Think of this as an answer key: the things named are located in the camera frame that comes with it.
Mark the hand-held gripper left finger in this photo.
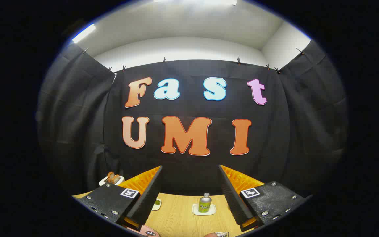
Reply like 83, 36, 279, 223
77, 165, 163, 231

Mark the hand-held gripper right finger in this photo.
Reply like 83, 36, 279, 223
218, 165, 308, 232

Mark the green label metal bottle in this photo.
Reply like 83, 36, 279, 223
198, 193, 212, 213

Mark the pink plate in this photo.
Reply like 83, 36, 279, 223
136, 225, 160, 237

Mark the white square coaster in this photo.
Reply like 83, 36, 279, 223
192, 203, 217, 216

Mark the white toaster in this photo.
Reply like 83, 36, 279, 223
99, 175, 125, 187

